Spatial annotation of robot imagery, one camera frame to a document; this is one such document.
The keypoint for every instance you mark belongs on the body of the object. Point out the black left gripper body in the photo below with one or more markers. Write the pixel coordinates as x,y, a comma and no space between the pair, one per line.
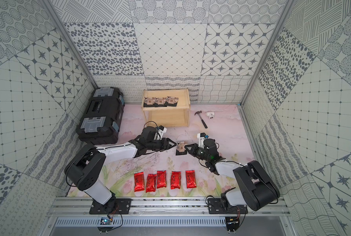
163,143

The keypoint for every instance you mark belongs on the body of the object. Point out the light wooden shelf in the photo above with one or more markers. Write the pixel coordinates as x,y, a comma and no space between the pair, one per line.
178,116

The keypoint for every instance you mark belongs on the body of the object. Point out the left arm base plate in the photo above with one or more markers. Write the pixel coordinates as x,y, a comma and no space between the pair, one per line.
120,205

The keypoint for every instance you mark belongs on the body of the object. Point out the red tea bag five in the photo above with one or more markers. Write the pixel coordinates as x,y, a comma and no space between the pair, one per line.
190,179

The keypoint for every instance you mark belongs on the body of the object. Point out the red tea bag one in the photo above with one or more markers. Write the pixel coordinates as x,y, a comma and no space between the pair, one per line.
139,182

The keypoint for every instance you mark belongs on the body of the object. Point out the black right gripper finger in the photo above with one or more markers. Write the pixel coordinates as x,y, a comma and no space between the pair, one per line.
195,153
191,147

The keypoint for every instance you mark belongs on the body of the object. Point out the black plastic toolbox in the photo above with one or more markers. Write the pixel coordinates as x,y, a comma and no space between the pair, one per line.
101,122

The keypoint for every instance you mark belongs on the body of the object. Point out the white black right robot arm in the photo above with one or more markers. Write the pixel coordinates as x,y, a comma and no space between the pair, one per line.
255,187

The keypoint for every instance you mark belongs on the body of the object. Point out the red tea bag two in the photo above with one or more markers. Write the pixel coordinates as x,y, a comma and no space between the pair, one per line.
151,183

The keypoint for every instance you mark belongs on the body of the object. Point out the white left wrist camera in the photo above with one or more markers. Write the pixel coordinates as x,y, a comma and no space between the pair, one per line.
161,130

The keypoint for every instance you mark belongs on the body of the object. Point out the floral tea bag one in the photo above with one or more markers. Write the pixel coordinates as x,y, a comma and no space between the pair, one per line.
149,102

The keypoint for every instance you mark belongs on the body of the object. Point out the white pipe fitting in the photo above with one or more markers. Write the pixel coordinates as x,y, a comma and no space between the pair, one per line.
210,115

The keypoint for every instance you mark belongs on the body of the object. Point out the red tea bag three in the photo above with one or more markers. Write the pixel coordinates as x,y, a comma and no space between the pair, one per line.
161,179

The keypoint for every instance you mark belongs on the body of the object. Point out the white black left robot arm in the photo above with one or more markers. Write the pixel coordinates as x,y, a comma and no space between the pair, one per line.
84,169

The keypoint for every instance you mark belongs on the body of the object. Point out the green circuit board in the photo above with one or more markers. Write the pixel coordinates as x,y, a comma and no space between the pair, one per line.
105,221

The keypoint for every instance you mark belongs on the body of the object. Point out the floral tea bag two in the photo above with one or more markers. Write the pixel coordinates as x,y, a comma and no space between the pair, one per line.
160,101

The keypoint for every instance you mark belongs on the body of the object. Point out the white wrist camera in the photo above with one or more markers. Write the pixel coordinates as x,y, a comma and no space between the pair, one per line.
161,130
201,137

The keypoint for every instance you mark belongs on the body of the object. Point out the red tea bag four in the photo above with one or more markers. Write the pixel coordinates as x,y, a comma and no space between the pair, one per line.
175,180

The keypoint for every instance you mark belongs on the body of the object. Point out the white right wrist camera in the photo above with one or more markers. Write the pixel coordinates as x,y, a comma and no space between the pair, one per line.
201,137

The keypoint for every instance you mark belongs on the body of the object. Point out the floral tea bag three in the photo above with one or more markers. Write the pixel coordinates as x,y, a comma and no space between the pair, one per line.
171,101

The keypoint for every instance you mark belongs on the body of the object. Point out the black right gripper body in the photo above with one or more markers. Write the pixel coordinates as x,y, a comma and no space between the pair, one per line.
204,156

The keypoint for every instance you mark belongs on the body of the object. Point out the black handled hammer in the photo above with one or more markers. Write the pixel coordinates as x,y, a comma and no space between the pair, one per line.
198,113

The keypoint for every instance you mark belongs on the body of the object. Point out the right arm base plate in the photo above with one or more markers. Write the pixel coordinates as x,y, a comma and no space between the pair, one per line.
221,206

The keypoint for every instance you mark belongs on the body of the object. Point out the floral tea bag four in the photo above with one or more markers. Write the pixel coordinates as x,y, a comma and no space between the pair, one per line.
180,148

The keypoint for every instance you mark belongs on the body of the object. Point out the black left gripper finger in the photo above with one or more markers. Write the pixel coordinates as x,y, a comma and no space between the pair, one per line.
167,142
162,147

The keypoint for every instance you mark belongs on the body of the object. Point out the aluminium mounting rail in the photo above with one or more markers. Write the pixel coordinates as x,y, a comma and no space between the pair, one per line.
157,206

